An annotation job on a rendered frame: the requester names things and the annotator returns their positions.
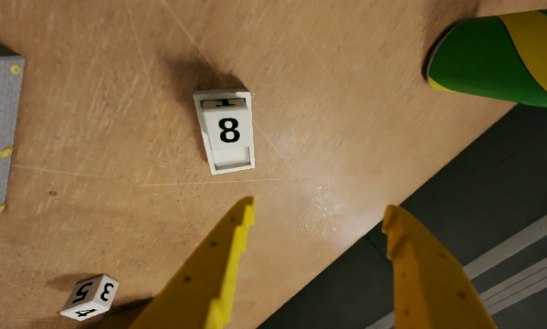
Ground green and yellow drink can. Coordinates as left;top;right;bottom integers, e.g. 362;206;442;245
426;9;547;108

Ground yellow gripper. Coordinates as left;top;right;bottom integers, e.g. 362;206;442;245
129;196;498;329

